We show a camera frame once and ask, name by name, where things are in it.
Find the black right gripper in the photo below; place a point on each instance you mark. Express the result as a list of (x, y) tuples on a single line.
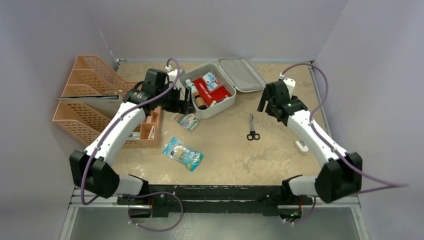
[(269, 102)]

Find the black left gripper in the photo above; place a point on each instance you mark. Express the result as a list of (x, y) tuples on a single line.
[(181, 106)]

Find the colourful plaster box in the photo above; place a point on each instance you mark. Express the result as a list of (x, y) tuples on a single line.
[(186, 121)]

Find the brown orange-capped bottle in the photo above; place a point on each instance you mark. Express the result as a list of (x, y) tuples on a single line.
[(200, 102)]

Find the white green-label bottle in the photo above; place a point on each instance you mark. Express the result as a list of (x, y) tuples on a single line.
[(191, 86)]

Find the black handled scissors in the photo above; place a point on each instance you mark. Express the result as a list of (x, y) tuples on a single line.
[(252, 135)]

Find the red first aid pouch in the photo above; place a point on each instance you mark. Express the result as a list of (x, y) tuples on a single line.
[(209, 96)]

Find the clear wipe packets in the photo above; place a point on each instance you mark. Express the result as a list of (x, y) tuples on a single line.
[(212, 82)]

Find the blue cotton swab bag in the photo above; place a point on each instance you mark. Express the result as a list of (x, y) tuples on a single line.
[(183, 154)]

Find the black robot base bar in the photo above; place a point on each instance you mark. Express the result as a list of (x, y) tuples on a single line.
[(267, 200)]

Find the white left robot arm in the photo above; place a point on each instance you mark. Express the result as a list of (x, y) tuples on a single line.
[(92, 168)]

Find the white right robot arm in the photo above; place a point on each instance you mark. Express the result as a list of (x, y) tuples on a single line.
[(337, 177)]

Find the grey medicine kit box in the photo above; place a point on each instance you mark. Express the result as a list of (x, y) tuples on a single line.
[(236, 74)]

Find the grey folder in rack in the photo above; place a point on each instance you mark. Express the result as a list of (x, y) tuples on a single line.
[(107, 105)]

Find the orange plastic file rack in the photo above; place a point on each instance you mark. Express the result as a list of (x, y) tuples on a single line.
[(90, 75)]

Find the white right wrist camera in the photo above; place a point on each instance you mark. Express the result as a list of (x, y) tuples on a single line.
[(289, 82)]

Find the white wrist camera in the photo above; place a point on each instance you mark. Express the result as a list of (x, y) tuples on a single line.
[(173, 74), (289, 82)]

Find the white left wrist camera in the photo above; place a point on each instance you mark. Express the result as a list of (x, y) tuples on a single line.
[(173, 74)]

